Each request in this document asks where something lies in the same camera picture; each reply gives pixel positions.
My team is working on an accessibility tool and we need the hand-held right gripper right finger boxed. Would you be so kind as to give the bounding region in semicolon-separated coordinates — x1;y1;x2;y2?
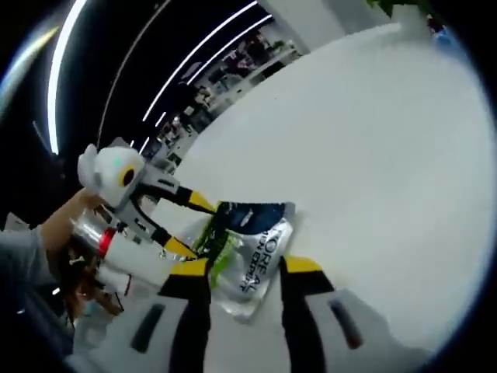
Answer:
279;254;433;373

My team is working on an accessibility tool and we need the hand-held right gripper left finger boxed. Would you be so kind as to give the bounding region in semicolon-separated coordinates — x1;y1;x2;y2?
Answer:
71;257;214;373

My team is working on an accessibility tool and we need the white skincare bottle red collar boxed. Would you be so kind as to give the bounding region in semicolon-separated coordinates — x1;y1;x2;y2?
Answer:
71;216;176;298

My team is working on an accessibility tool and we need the green black skincare sachet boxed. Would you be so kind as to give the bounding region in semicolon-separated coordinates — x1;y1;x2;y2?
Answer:
185;200;297;324

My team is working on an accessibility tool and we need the light shirt with blue script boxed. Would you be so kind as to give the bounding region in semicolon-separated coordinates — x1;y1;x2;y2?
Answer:
0;224;54;283

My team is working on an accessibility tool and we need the potted green plant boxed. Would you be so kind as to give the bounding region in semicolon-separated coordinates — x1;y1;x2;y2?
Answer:
367;0;430;19

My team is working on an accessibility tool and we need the blue plastic item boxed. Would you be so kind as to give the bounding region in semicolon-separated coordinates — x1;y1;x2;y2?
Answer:
429;23;454;46

